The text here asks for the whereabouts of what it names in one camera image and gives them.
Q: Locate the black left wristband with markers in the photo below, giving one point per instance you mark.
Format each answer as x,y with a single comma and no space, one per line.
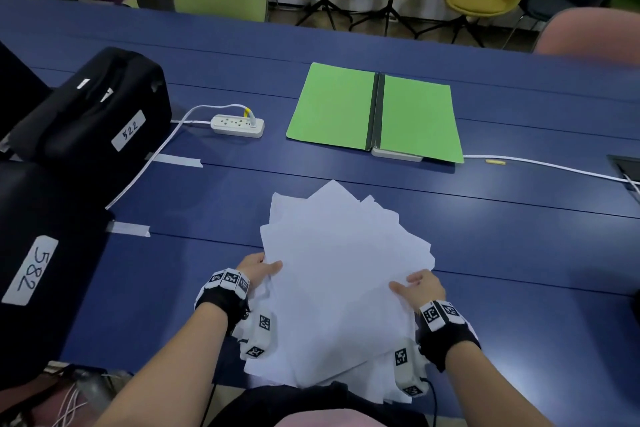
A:
220,294

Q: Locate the black wristband with markers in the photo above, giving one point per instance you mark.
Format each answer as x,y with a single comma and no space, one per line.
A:
445,329
220,294

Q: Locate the person's right forearm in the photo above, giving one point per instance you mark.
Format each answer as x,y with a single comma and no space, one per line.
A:
480,386

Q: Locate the person's left forearm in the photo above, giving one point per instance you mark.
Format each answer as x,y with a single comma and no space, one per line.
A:
165,366

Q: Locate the pink chair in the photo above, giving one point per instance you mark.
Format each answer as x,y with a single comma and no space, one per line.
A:
590,36

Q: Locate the black case with large label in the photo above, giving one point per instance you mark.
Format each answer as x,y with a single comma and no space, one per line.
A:
45,271

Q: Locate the person's right hand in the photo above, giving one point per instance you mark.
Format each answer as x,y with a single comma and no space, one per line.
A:
425,289

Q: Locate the stack of white paper sheets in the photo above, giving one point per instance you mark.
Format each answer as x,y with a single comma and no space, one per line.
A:
340,281

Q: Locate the person's left hand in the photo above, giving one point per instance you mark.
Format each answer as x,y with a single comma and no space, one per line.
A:
252,270

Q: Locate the person's right thumb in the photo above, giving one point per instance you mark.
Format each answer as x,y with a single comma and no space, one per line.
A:
401,288

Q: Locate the small yellow tag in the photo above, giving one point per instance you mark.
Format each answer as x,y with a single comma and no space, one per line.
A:
495,161

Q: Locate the black case with small label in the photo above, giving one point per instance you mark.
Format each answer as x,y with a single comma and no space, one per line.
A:
95,116

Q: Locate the plain black case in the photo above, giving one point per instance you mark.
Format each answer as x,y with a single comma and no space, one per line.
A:
17,91

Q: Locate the black right wristband with markers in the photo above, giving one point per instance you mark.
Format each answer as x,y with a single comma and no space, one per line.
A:
445,329

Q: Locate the white tape strip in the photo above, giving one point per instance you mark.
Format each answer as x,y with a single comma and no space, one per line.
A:
177,160
129,229

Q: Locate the person's black and pink clothing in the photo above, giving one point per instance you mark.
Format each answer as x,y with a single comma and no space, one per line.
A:
310,406

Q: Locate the person's left thumb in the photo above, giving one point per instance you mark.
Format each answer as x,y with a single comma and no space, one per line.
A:
271,268

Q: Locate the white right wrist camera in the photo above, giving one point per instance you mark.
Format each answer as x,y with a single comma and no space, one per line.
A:
407,369

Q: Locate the black table socket box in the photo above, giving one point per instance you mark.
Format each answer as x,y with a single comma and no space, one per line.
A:
627,169

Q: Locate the open green folder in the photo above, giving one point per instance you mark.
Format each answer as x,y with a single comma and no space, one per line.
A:
330,106

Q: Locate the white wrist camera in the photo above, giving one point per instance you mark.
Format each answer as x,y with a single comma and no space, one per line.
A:
257,334
407,369

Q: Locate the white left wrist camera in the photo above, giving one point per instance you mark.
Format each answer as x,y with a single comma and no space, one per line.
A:
257,334

